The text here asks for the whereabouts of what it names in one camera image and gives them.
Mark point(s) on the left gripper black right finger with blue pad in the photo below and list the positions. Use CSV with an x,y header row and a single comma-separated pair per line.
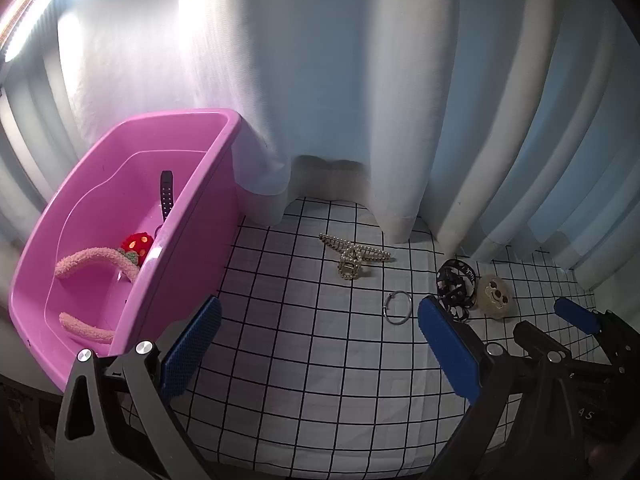
x,y
497,435

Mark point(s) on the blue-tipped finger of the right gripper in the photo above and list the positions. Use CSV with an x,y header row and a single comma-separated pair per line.
x,y
618,340

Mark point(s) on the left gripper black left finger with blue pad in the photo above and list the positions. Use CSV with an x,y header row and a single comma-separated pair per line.
x,y
116,421

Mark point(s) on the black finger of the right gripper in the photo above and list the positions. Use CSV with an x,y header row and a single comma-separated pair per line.
x,y
540,348

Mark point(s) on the black digital wristwatch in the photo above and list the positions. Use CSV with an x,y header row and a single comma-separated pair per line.
x,y
166,193

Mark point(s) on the round beige face ornament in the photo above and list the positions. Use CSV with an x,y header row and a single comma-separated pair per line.
x,y
493,297

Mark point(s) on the black patterned hair clip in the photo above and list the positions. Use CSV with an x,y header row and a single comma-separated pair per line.
x,y
456,284

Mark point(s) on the pink fuzzy strawberry headband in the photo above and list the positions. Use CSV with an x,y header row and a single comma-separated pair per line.
x,y
90,287

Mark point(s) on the pink plastic basin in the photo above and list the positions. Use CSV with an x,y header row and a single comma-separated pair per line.
x,y
114,191

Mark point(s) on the white grid bedsheet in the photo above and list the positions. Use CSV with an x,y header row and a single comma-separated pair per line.
x,y
314,377

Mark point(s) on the pearl hair claw clip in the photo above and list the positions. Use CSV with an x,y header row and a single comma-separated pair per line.
x,y
353,256

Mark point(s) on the white curtain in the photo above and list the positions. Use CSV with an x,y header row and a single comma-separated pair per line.
x,y
500,123

